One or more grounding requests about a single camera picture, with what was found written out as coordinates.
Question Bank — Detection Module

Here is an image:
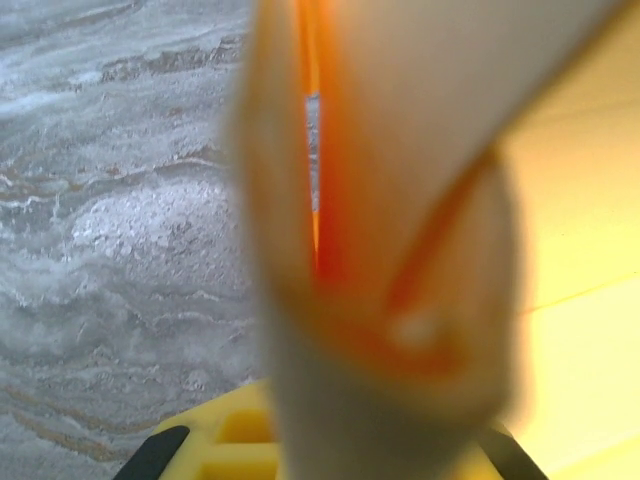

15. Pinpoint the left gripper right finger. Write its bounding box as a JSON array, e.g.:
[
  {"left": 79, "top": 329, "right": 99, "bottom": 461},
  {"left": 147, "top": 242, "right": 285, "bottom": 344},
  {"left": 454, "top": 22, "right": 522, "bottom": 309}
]
[{"left": 477, "top": 419, "right": 549, "bottom": 480}]

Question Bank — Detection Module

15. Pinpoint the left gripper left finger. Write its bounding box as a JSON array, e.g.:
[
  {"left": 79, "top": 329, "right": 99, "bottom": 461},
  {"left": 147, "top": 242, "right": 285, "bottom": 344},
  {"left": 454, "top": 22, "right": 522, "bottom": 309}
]
[{"left": 113, "top": 378, "right": 284, "bottom": 480}]

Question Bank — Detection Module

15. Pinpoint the yellow paper box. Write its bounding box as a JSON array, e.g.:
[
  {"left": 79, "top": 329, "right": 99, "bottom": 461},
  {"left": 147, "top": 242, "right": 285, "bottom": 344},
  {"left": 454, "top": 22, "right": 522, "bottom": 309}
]
[{"left": 222, "top": 0, "right": 640, "bottom": 480}]

